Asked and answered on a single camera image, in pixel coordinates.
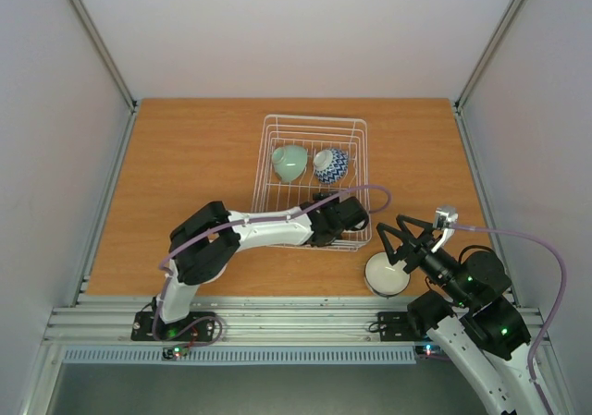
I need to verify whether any left green circuit board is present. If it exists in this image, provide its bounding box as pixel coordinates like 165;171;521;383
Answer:
162;345;191;360

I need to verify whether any white wire dish rack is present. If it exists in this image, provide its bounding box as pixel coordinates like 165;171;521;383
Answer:
250;113;374;253

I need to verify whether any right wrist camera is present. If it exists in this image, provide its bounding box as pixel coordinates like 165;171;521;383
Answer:
429;205;459;253

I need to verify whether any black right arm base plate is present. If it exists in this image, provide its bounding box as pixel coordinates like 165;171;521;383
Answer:
377;311;428;342

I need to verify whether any right green circuit board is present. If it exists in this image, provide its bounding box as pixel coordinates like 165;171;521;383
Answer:
415;343;441;357

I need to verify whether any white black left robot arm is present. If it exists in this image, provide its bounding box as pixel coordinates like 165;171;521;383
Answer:
151;193;369;341

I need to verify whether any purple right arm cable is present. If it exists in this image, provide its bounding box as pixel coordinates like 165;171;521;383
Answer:
450;223;568;415

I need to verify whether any celadon green ceramic bowl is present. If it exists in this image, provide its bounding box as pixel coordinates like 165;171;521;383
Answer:
271;145;308;183

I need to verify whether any aluminium rail base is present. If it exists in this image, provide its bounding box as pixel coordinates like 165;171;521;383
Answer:
43;294;413;346

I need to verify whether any grey slotted cable duct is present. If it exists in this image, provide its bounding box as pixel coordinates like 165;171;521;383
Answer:
62;346;416;366

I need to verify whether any white bowl far left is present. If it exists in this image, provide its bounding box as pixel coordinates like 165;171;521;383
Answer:
212;263;228;281

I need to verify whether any white bowl black rim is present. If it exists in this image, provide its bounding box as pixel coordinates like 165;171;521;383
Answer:
364;252;410;298

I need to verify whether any green circuit board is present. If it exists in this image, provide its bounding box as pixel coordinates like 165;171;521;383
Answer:
415;343;441;357
162;345;191;360

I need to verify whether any aluminium frame post right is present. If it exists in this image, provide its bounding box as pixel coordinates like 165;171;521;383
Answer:
453;0;527;115

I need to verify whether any red patterned bowl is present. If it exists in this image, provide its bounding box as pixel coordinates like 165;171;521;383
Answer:
313;148;349;185

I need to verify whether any aluminium frame post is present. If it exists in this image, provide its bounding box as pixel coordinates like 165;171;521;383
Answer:
51;0;140;114
453;0;527;115

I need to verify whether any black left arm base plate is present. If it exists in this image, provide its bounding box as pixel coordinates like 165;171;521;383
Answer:
130;311;218;342

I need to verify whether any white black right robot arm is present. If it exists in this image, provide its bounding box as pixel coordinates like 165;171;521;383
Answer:
376;207;567;414

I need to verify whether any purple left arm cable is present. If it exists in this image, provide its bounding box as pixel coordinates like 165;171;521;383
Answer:
151;184;393;343

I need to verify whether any aluminium frame post left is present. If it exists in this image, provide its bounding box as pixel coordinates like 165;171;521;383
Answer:
51;0;140;114

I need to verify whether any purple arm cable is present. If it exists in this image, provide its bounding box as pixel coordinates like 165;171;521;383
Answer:
450;223;568;415
151;184;393;343

